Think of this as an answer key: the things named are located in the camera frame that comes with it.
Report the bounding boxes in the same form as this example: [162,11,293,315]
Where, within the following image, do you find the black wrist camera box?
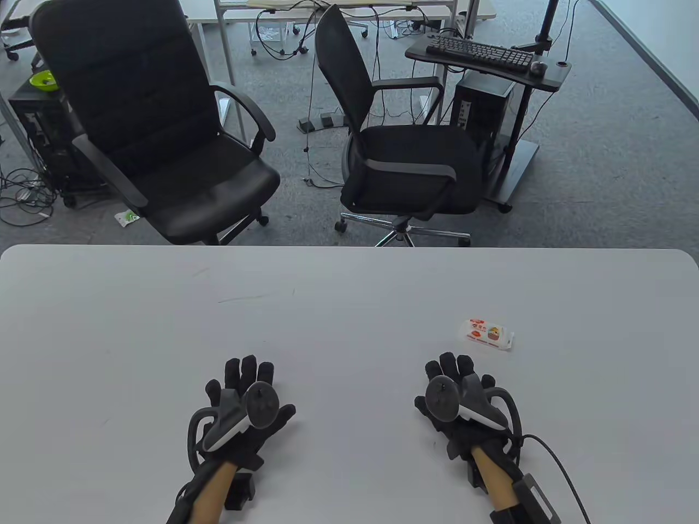
[223,472,257,511]
[488,473,561,524]

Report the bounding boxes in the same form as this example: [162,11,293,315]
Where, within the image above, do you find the black rolling computer stand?
[405,32,573,214]

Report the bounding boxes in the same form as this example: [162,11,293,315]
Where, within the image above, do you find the person's left hand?
[188,355,297,474]

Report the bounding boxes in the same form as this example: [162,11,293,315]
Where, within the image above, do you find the black mesh office chair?
[315,4,485,248]

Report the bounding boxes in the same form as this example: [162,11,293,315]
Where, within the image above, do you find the black monitor pole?
[517,0,561,56]

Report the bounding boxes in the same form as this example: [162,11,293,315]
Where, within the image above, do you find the person's left forearm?
[191,460,241,524]

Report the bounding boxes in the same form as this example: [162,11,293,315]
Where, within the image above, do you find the small white wet wipes pack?
[460,318,516,353]

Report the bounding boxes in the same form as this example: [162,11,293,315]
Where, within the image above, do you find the metal frame rack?
[180,0,497,88]

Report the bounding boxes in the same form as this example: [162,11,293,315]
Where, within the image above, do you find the black keyboard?
[425,37,535,74]

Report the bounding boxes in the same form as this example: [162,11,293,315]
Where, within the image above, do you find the hanging black cable bundle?
[250,0,386,189]

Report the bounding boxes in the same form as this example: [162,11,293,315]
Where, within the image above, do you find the black swivel chair base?
[0,0,42,62]

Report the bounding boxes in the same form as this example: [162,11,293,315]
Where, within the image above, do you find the grey power strip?
[297,112,350,134]

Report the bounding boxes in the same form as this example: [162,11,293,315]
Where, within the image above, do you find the black and white hand controller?
[425,373,523,437]
[188,382,281,466]

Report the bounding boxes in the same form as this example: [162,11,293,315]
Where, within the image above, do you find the person's right hand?
[414,352,526,477]

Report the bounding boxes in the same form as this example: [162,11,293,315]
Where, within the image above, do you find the black glove cable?
[522,434,592,524]

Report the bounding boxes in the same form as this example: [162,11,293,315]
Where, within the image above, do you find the black computer tower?
[8,82,110,209]
[452,71,517,182]

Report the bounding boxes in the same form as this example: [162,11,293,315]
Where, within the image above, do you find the person's right forearm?
[471,446,519,511]

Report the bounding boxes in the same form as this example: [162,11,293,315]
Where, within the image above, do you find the tangle of floor cables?
[0,165,56,228]

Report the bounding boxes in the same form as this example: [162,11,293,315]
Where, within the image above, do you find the black leather office chair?
[30,0,282,246]

